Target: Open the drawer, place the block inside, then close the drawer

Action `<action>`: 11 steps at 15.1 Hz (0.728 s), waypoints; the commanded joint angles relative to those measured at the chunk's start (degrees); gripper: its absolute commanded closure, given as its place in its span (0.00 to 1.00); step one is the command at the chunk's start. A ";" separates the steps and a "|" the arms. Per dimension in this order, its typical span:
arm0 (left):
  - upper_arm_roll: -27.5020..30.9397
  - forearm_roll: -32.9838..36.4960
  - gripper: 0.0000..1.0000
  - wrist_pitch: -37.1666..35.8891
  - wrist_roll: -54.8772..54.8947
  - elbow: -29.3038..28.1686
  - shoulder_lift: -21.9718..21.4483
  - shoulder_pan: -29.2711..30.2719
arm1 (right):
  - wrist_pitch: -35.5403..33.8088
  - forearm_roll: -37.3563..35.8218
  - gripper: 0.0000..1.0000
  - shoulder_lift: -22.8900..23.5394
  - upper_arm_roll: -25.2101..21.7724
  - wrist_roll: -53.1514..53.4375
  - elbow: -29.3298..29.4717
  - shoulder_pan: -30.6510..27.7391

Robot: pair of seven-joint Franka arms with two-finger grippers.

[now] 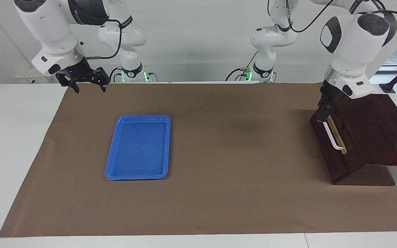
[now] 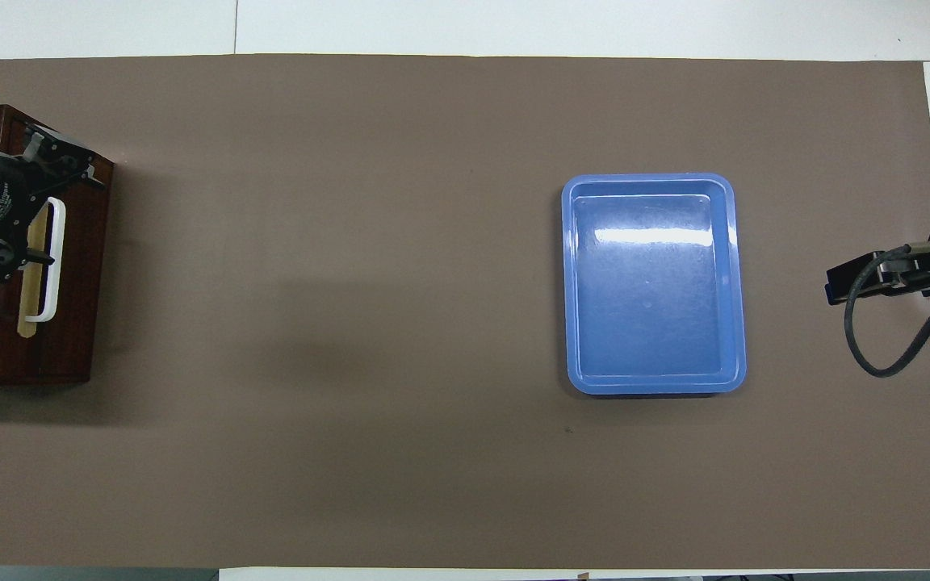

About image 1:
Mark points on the dark brown wooden cabinet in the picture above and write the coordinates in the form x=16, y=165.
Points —
x=391, y=137

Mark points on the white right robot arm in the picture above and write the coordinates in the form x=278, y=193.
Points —
x=50, y=27

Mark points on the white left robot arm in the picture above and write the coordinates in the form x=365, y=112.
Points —
x=350, y=51

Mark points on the blue plastic tray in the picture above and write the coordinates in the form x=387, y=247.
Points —
x=136, y=151

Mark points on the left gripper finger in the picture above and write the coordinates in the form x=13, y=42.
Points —
x=328, y=109
x=321, y=110

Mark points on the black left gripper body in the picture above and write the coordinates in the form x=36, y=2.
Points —
x=331, y=92

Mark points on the white yellow labelled strip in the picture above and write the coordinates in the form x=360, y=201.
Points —
x=26, y=80

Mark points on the brown paper table mat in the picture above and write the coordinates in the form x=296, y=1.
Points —
x=219, y=172

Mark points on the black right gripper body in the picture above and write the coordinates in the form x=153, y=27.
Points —
x=79, y=74

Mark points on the wooden drawer with dark front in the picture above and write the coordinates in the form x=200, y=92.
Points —
x=352, y=151

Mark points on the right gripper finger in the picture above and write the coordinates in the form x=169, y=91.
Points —
x=102, y=78
x=67, y=81

